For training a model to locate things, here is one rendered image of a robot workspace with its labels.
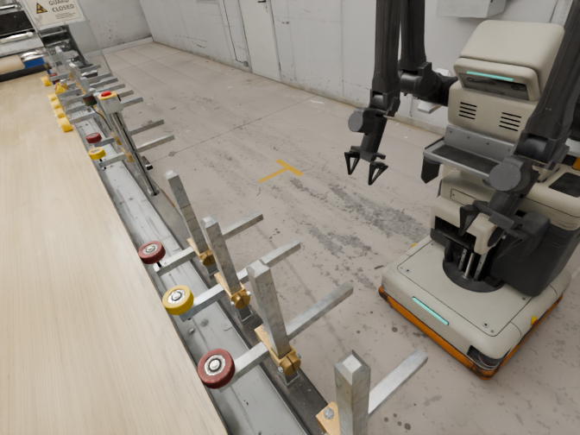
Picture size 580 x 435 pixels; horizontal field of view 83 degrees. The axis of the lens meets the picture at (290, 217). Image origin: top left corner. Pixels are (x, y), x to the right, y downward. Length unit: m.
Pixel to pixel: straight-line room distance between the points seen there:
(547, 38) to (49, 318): 1.45
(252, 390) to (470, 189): 0.96
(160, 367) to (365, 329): 1.23
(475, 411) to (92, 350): 1.48
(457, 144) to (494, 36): 0.31
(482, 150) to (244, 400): 1.02
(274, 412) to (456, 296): 1.01
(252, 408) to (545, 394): 1.30
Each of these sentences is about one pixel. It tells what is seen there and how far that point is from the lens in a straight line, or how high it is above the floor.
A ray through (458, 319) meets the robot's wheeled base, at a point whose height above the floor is 0.28.
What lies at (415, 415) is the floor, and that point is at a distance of 1.73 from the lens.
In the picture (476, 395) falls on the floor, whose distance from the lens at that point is 1.82.
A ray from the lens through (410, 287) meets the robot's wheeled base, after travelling 1.71.
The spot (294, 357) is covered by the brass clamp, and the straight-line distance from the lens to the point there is 0.85.
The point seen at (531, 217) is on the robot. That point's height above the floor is 0.75.
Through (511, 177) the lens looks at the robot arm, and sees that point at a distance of 0.79.
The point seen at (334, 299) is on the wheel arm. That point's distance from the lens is 0.94.
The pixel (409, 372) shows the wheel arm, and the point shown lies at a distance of 0.87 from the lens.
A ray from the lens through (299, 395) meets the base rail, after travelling 0.98.
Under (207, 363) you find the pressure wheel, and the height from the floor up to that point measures 0.90.
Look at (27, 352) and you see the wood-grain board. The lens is 1.13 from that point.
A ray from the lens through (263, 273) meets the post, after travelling 0.61.
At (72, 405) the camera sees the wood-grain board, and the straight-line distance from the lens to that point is 0.96.
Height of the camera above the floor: 1.61
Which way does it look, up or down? 39 degrees down
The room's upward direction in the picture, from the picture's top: 10 degrees counter-clockwise
